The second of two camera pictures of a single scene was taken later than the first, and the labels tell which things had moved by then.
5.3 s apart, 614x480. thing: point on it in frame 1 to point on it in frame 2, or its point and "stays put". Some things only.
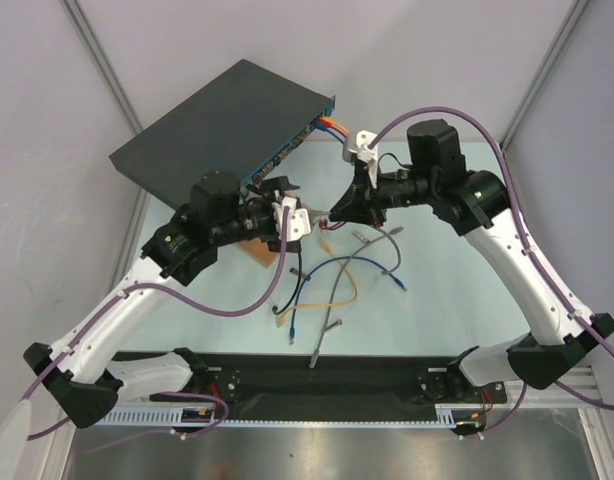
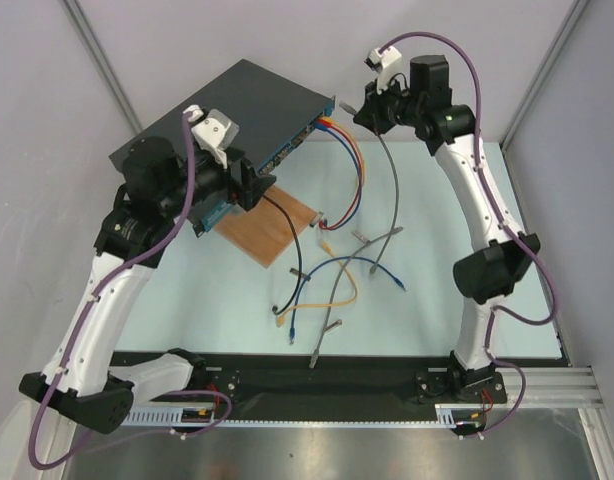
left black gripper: x=280 y=184 to x=252 y=185
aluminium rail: x=554 y=396 stays put
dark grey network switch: x=237 y=124 stays put
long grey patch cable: x=329 y=313 stays put
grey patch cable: x=398 y=262 to x=374 y=270
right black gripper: x=365 y=192 to x=375 y=109
